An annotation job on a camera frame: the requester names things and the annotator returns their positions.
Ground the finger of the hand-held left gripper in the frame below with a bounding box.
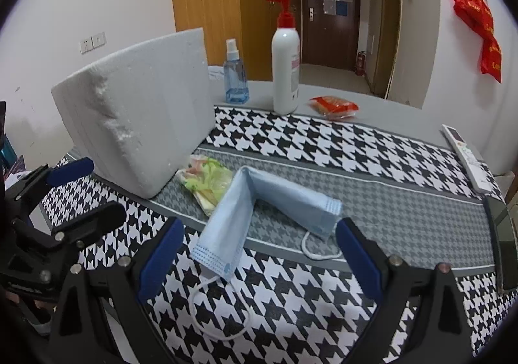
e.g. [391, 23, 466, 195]
[11, 157, 95, 204]
[52, 201, 126, 248]

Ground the red snack packet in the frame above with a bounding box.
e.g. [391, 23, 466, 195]
[308, 96, 359, 122]

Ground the green snack packet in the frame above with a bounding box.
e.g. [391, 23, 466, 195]
[176, 154, 235, 217]

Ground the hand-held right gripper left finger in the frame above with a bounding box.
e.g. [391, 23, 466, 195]
[46, 217, 186, 364]

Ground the blue spray bottle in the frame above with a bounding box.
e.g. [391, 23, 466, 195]
[223, 38, 250, 104]

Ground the dark brown door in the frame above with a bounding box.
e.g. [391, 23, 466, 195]
[300, 0, 361, 73]

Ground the white pump bottle red top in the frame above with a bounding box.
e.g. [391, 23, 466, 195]
[266, 0, 301, 116]

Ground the blue face mask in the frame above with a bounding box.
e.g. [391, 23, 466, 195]
[190, 166, 343, 343]

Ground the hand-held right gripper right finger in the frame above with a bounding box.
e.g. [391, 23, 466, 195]
[335, 217, 477, 364]

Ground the houndstooth tablecloth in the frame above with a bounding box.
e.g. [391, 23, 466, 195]
[40, 105, 518, 364]

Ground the red hanging bag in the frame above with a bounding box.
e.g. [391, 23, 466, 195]
[452, 0, 503, 85]

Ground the black smartphone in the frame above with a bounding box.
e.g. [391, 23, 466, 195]
[482, 196, 518, 295]

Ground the white foam box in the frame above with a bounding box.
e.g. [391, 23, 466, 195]
[51, 28, 215, 199]

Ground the white remote control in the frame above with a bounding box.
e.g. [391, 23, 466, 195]
[441, 124, 495, 194]

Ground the wooden side door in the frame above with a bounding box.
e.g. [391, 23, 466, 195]
[371, 0, 404, 100]

